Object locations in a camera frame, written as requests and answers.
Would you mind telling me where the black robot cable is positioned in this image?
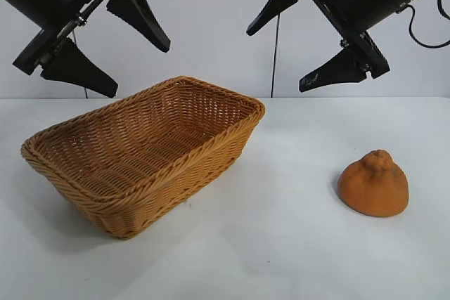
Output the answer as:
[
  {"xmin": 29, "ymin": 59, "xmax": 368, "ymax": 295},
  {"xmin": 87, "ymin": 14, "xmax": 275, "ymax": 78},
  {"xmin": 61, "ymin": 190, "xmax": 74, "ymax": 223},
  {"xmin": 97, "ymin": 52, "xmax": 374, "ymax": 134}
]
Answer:
[{"xmin": 399, "ymin": 0, "xmax": 450, "ymax": 48}]

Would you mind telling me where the knobbly orange fruit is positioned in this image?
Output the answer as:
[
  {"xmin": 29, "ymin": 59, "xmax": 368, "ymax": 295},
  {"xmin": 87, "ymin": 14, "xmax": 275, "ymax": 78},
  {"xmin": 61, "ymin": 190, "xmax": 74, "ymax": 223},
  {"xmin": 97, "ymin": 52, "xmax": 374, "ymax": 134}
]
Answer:
[{"xmin": 337, "ymin": 149, "xmax": 411, "ymax": 216}]

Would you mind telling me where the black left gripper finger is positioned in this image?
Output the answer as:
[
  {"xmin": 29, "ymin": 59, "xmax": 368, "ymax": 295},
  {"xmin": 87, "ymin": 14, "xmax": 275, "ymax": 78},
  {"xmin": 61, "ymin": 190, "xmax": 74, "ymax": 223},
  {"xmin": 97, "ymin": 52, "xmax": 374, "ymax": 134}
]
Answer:
[
  {"xmin": 105, "ymin": 0, "xmax": 172, "ymax": 54},
  {"xmin": 39, "ymin": 37, "xmax": 119, "ymax": 98}
]

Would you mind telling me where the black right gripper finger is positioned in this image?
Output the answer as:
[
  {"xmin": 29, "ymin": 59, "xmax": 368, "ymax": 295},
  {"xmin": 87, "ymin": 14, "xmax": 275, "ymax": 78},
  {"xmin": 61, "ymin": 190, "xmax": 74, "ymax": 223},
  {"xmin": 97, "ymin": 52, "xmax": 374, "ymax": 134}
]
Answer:
[
  {"xmin": 298, "ymin": 46, "xmax": 374, "ymax": 94},
  {"xmin": 245, "ymin": 0, "xmax": 302, "ymax": 37}
]

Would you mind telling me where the woven wicker basket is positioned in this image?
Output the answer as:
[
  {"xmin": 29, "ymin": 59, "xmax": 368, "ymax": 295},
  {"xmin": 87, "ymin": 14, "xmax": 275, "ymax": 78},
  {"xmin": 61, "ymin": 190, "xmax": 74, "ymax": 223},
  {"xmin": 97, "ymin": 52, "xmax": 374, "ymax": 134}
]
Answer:
[{"xmin": 20, "ymin": 74, "xmax": 266, "ymax": 241}]

